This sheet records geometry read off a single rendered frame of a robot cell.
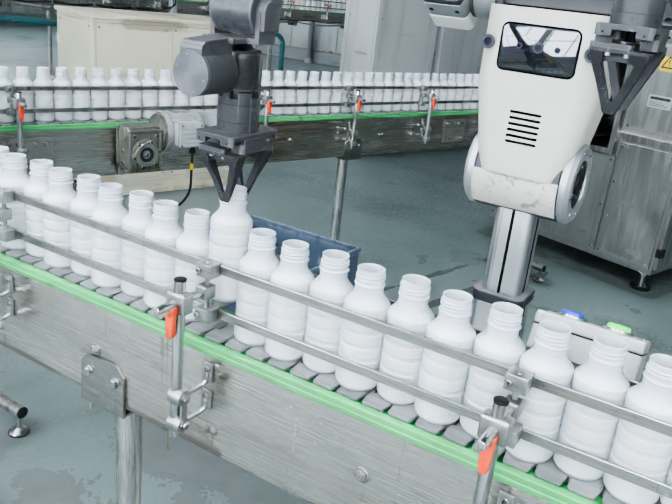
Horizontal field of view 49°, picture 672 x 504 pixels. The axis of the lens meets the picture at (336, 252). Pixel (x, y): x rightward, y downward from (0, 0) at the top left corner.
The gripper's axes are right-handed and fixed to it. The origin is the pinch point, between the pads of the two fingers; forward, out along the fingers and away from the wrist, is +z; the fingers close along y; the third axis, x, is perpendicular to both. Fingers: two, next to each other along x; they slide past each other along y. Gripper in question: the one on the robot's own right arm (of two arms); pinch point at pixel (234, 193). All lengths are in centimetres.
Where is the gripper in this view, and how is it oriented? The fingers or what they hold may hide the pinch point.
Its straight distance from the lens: 104.6
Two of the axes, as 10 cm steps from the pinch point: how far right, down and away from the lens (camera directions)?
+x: 8.4, 2.7, -4.6
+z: -1.0, 9.3, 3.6
